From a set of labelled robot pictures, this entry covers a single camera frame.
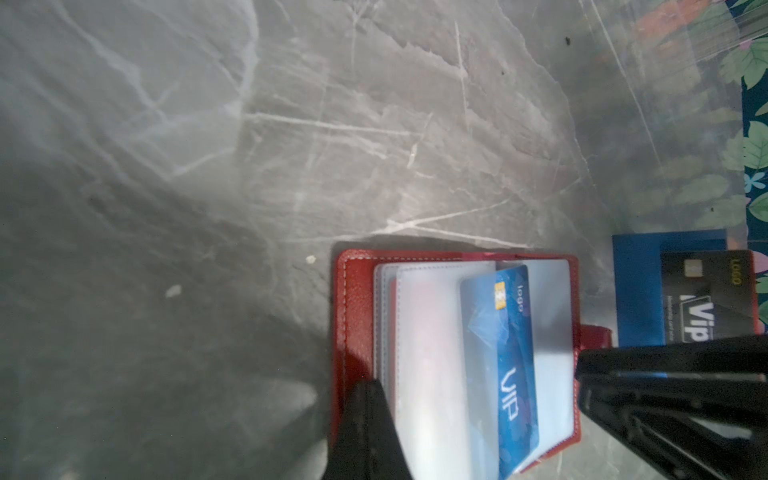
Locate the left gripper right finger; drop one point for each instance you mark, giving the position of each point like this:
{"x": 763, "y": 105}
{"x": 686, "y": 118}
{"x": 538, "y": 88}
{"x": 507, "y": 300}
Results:
{"x": 388, "y": 459}

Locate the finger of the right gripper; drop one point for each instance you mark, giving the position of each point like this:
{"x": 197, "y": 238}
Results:
{"x": 691, "y": 411}

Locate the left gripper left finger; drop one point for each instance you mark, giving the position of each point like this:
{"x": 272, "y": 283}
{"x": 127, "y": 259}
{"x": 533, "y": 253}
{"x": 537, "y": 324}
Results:
{"x": 350, "y": 457}

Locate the blue VIP card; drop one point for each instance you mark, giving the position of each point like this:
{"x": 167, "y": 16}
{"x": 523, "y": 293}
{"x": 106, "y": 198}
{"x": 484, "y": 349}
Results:
{"x": 499, "y": 367}

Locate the red leather card holder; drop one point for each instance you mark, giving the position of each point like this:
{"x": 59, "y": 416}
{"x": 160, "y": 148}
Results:
{"x": 398, "y": 320}

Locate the blue card tray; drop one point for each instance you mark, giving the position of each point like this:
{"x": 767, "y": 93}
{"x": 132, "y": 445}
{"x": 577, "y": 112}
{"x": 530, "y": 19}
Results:
{"x": 637, "y": 271}

